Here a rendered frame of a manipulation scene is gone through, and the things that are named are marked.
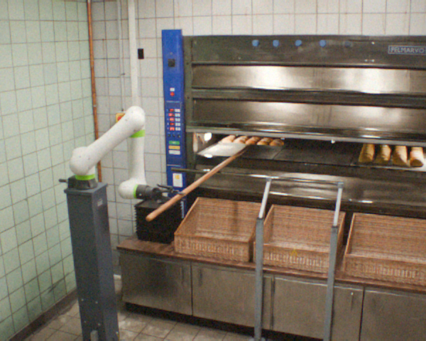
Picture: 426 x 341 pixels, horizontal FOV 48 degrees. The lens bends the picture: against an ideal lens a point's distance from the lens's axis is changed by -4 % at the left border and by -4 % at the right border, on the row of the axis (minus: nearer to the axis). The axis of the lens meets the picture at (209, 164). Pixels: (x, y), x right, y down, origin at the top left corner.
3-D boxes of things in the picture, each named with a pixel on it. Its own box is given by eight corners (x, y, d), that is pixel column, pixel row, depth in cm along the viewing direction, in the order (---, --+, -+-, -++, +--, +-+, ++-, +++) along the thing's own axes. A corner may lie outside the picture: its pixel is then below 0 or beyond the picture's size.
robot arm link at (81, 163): (62, 165, 280) (135, 106, 277) (67, 158, 296) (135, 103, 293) (77, 182, 284) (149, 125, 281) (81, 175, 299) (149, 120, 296)
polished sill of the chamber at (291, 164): (197, 158, 398) (197, 153, 397) (436, 177, 334) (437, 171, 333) (194, 160, 392) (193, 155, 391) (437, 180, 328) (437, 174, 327)
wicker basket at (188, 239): (198, 229, 403) (197, 196, 396) (266, 236, 384) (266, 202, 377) (173, 252, 359) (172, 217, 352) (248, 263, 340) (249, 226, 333)
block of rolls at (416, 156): (363, 145, 415) (363, 139, 413) (421, 149, 398) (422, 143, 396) (357, 163, 360) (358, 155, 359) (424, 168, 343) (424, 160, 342)
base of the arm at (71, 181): (54, 187, 307) (53, 178, 306) (67, 181, 321) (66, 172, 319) (90, 190, 299) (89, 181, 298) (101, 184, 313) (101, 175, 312)
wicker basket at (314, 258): (270, 237, 383) (271, 203, 376) (343, 246, 362) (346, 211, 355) (251, 263, 339) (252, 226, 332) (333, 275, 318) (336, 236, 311)
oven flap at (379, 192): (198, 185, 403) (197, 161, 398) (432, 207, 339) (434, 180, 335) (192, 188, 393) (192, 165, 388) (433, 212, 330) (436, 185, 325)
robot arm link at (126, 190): (114, 200, 299) (113, 182, 296) (125, 195, 310) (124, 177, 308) (135, 203, 294) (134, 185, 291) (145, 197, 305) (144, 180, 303)
